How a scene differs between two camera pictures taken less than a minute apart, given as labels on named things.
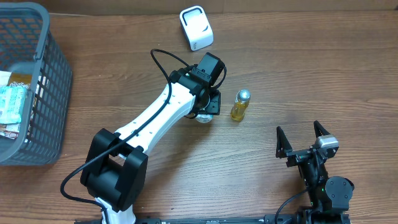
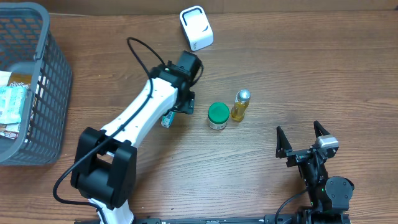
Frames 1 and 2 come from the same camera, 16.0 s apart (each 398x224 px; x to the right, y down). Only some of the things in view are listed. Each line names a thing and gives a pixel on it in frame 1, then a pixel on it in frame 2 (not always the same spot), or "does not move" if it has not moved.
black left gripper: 212,106 → 185,102
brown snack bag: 15,79 does not move
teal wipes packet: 11,99 does not move
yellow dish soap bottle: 242,101 does not move
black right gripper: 284,150 does not move
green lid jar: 204,118 → 218,113
